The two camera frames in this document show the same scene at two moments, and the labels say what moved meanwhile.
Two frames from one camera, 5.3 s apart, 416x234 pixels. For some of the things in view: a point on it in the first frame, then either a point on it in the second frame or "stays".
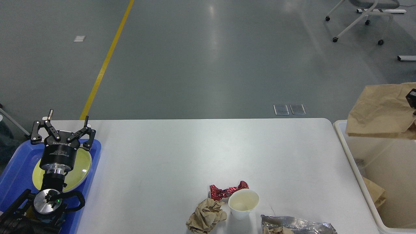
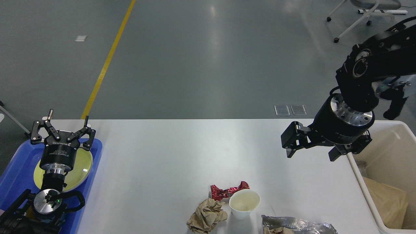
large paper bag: (383, 110) -> (390, 202)
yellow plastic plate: (73, 178) stays
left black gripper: (58, 157) stays
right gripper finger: (411, 97) -> (294, 137)
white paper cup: (241, 202) stays
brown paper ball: (207, 213) stays
